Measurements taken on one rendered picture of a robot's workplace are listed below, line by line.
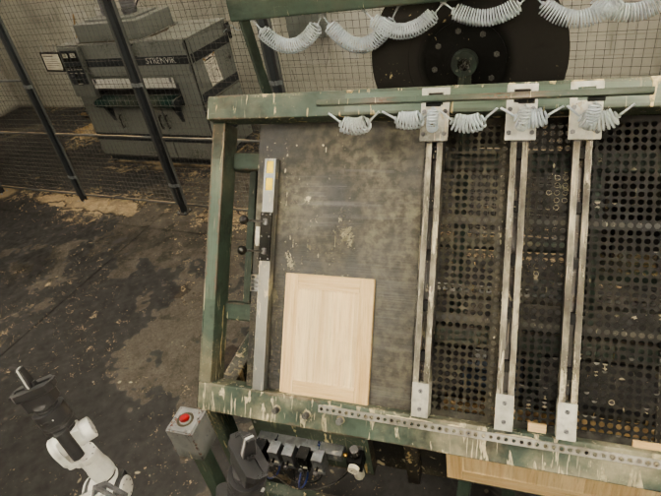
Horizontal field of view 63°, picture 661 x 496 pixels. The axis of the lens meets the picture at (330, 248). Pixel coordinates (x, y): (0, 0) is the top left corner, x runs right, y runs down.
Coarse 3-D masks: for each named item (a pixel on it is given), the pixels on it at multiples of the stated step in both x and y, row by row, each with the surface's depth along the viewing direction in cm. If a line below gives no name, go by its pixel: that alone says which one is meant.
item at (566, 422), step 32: (576, 128) 176; (576, 160) 179; (576, 192) 179; (576, 224) 182; (576, 256) 182; (576, 288) 180; (576, 320) 178; (576, 352) 178; (576, 384) 178; (576, 416) 178
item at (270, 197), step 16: (272, 160) 220; (272, 176) 220; (272, 192) 219; (272, 208) 219; (272, 224) 220; (272, 240) 221; (272, 256) 222; (272, 272) 222; (256, 320) 221; (256, 336) 221; (256, 352) 221; (256, 368) 221; (256, 384) 221
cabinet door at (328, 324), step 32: (288, 288) 219; (320, 288) 214; (352, 288) 210; (288, 320) 218; (320, 320) 214; (352, 320) 210; (288, 352) 218; (320, 352) 214; (352, 352) 210; (288, 384) 218; (320, 384) 214; (352, 384) 209
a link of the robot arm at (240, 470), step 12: (240, 432) 121; (228, 444) 118; (240, 444) 119; (240, 456) 116; (264, 456) 117; (228, 468) 122; (240, 468) 115; (252, 468) 114; (264, 468) 114; (228, 480) 120; (240, 480) 118; (252, 480) 113; (264, 480) 121; (240, 492) 118; (252, 492) 119
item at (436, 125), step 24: (432, 120) 180; (432, 144) 195; (432, 168) 198; (432, 192) 198; (432, 216) 198; (432, 240) 194; (432, 264) 194; (432, 288) 194; (432, 312) 194; (432, 336) 195; (432, 360) 198
